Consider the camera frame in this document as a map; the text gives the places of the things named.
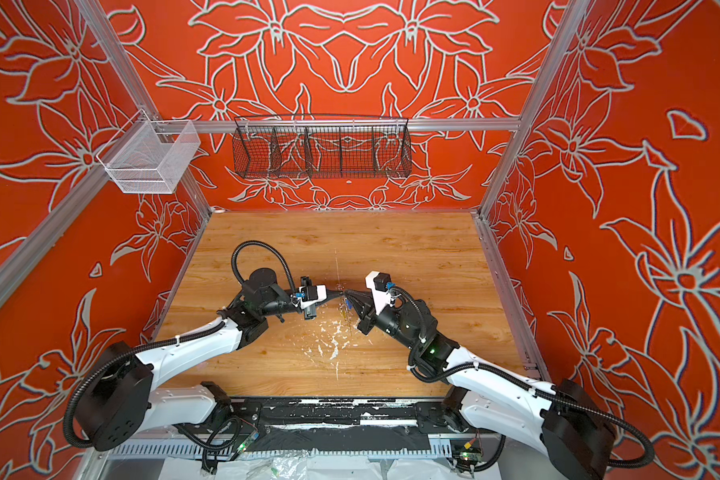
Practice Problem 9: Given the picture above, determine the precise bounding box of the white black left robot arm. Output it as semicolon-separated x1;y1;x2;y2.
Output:
62;240;343;451

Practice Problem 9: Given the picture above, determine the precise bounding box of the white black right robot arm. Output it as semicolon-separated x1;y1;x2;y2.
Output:
344;286;655;479

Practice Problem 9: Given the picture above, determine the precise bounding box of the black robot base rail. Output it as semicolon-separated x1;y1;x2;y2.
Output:
95;392;517;475

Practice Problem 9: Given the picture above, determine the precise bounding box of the silver metal key organiser ring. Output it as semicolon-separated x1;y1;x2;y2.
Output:
333;281;352;328

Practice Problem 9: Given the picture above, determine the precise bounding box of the aluminium frame corner post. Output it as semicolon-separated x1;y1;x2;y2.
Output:
477;0;590;220
75;0;213;222

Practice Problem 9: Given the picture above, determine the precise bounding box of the aluminium frame corner post right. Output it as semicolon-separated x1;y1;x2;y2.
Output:
477;0;590;220

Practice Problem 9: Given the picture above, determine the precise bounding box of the aluminium horizontal back rail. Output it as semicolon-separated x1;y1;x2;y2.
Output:
152;117;520;134

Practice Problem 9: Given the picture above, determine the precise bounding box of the aluminium frame corner post left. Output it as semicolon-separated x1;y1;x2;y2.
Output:
75;0;213;222

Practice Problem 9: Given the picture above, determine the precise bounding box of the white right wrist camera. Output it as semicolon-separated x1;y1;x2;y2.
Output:
365;271;394;315

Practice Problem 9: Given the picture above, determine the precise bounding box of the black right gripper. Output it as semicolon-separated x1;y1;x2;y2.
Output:
345;289;423;355

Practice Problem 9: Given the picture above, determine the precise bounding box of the black wire mesh basket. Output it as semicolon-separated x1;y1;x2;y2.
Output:
232;115;413;180

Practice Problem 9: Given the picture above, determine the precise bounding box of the clear acrylic basket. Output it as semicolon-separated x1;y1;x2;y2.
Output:
95;110;200;194

